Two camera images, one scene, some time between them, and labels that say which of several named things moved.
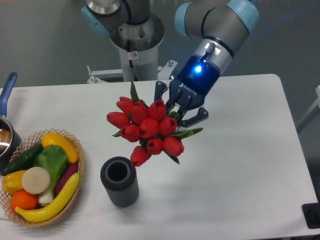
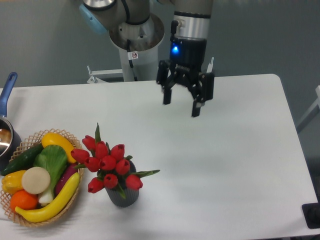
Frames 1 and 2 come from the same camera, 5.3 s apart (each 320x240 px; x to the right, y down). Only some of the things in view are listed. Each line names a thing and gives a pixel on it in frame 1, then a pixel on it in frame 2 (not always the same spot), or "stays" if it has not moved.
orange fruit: x=23 y=199 stays
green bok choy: x=53 y=159 stays
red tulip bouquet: x=148 y=124 to x=112 y=166
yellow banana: x=59 y=201 stays
